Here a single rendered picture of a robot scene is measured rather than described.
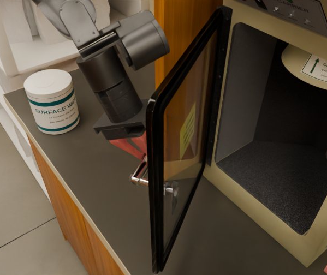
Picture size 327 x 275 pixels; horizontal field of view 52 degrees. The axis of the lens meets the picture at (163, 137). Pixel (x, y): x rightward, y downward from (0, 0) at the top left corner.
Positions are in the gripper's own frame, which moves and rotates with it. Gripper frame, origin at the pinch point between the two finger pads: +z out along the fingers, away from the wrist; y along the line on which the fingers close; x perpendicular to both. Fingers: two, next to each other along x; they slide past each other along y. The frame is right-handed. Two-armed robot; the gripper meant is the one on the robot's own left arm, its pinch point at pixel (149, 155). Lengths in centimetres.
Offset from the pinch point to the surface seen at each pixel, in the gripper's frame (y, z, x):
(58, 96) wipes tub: 39.6, -3.4, -23.7
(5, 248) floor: 134, 71, -19
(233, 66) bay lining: -10.8, -3.1, -21.2
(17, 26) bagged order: 91, -18, -69
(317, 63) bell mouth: -26.0, -4.1, -14.4
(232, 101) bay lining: -7.9, 5.2, -22.6
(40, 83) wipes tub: 45, -8, -25
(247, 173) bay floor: -6.7, 23.5, -19.7
